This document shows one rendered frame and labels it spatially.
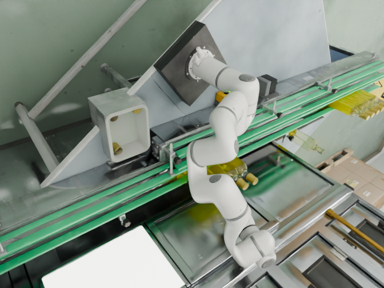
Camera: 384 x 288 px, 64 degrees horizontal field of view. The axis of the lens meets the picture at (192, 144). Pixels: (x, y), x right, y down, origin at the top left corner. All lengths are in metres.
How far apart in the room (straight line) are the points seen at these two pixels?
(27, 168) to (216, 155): 1.14
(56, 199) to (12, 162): 0.64
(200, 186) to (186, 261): 0.41
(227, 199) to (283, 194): 0.73
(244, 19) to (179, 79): 0.43
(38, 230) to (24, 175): 0.58
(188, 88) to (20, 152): 1.02
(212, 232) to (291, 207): 0.42
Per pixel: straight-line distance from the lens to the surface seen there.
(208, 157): 0.91
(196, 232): 1.33
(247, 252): 1.05
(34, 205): 1.28
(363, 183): 5.50
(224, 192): 0.88
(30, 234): 1.22
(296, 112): 1.80
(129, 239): 1.31
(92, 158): 1.33
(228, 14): 1.43
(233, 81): 1.12
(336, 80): 2.10
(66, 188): 1.30
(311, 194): 1.64
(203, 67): 1.23
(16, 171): 1.80
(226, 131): 0.88
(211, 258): 1.26
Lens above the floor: 1.76
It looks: 39 degrees down
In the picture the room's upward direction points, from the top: 130 degrees clockwise
